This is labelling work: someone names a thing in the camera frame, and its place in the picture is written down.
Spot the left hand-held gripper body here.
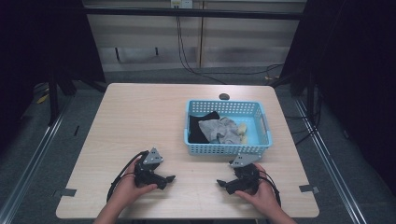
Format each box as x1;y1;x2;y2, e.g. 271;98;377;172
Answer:
134;147;164;189

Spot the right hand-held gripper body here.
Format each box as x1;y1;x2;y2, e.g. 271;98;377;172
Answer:
229;154;262;191

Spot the person's right hand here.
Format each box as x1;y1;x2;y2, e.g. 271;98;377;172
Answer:
234;163;282;216

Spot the person's left hand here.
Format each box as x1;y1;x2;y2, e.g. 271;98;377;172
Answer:
111;157;159;212

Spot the light blue plastic basket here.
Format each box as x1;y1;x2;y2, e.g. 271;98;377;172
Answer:
183;99;274;157

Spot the pale yellow cloth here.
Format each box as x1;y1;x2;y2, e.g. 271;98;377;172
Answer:
236;122;248;145

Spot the grey cloth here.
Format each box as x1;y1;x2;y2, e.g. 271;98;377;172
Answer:
198;116;243;145

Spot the black cloth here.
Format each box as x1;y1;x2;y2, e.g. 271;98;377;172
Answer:
188;110;221;145

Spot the grey tape strip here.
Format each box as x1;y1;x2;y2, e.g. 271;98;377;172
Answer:
298;184;320;194
60;188;78;198

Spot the black metal stand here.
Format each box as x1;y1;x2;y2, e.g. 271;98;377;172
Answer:
47;73;61;127

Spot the yellow floor object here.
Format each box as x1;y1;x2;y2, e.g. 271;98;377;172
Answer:
35;92;50;105

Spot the black curtain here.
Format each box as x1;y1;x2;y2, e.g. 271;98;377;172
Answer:
278;0;396;195
0;0;106;153

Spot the black horizontal metal bar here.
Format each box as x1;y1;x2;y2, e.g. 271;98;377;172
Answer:
83;7;305;21

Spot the right hand-held gripper black cable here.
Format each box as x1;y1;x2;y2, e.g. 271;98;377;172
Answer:
257;169;282;208

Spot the black floor cable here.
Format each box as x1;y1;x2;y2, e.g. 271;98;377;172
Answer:
284;92;323;147

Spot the metal floor rail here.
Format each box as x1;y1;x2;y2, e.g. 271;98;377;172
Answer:
0;92;76;224
292;96;370;224

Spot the black hanging wall cable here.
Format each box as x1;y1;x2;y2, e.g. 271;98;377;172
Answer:
175;7;285;86

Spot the white wall power outlet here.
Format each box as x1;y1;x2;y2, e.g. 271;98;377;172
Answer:
170;0;194;9

